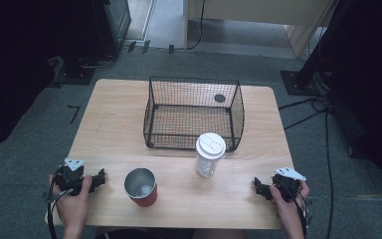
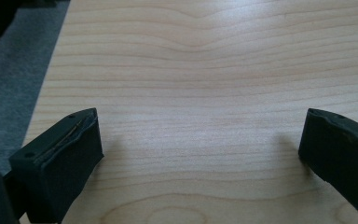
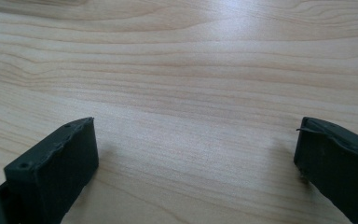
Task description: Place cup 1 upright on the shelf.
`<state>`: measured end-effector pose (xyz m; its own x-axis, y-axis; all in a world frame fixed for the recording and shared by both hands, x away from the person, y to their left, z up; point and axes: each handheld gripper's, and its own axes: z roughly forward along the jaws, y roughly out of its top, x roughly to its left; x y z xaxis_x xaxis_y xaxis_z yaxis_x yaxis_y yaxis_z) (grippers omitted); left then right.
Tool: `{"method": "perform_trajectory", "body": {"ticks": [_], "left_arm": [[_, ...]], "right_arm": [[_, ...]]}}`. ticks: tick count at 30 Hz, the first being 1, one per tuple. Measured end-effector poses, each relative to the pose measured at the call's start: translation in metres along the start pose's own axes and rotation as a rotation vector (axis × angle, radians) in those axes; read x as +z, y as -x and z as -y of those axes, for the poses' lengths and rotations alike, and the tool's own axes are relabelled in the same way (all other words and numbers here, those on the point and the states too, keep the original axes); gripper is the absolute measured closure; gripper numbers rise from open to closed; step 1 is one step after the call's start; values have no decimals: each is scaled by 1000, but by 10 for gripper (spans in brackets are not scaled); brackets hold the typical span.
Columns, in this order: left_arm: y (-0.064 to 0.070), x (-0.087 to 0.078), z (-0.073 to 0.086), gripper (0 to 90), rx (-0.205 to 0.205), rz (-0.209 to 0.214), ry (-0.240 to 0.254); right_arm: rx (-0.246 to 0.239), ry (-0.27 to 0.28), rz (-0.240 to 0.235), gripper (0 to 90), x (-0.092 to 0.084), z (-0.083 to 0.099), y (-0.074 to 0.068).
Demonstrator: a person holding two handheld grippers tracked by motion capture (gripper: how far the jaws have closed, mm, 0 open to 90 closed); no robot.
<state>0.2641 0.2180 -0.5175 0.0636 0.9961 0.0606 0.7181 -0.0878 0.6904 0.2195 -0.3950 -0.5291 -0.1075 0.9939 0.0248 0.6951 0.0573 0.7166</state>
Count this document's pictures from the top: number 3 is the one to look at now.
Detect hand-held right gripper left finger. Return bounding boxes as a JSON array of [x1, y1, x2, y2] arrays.
[[3, 117, 100, 224]]

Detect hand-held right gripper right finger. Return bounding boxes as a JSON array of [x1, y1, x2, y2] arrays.
[[293, 117, 358, 224]]

